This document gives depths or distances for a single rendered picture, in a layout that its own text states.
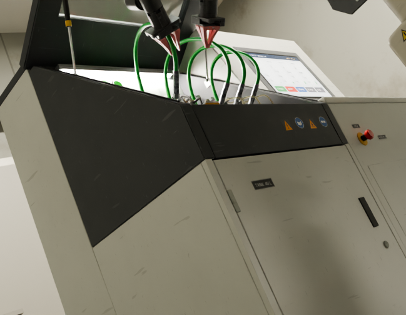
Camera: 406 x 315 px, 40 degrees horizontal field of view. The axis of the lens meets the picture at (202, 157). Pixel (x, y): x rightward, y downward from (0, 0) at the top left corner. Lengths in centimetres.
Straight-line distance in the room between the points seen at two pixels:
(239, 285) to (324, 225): 36
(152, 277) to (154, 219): 16
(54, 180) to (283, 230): 83
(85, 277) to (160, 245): 40
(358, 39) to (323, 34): 37
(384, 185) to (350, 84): 287
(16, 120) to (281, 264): 115
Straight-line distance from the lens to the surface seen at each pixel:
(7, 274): 405
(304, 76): 262
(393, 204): 197
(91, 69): 210
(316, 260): 151
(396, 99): 247
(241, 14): 566
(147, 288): 162
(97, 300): 183
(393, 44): 123
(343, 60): 482
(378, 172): 199
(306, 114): 183
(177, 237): 148
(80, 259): 187
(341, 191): 175
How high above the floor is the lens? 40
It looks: 17 degrees up
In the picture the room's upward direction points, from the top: 24 degrees counter-clockwise
